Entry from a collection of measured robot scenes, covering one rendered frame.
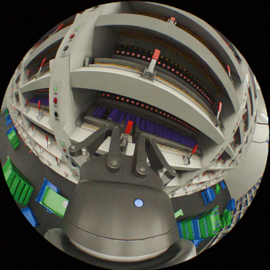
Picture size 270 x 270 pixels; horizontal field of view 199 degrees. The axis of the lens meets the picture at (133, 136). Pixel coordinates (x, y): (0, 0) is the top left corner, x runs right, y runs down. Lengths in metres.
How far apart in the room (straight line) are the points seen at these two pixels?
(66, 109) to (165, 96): 0.24
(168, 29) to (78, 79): 0.24
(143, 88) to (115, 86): 0.06
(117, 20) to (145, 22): 0.07
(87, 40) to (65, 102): 0.18
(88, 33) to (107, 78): 0.17
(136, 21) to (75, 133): 0.37
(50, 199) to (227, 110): 1.38
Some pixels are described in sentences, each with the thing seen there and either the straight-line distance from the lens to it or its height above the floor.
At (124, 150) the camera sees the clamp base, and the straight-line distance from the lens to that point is 0.23.
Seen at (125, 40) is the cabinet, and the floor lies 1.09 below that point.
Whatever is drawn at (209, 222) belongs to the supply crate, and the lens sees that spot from 0.97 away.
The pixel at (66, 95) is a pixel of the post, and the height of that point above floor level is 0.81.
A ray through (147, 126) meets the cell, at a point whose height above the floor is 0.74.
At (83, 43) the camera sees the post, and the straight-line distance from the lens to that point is 0.26.
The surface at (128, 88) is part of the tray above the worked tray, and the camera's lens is 0.16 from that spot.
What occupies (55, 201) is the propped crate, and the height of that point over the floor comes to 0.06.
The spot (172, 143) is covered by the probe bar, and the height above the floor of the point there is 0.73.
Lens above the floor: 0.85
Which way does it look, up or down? 32 degrees down
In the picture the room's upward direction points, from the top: 22 degrees clockwise
